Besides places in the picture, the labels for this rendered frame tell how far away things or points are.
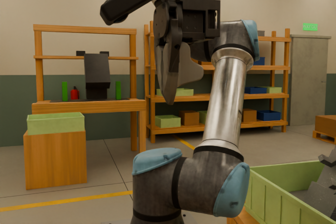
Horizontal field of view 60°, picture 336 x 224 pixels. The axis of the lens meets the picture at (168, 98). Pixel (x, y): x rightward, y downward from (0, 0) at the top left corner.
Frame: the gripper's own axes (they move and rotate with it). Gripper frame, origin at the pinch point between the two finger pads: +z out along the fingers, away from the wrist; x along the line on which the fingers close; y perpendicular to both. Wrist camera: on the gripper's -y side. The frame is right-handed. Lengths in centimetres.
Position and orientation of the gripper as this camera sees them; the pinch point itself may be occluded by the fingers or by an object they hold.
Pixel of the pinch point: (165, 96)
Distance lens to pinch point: 43.7
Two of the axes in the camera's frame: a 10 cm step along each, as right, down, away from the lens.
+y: 9.5, -0.3, 3.0
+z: 0.0, 10.0, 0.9
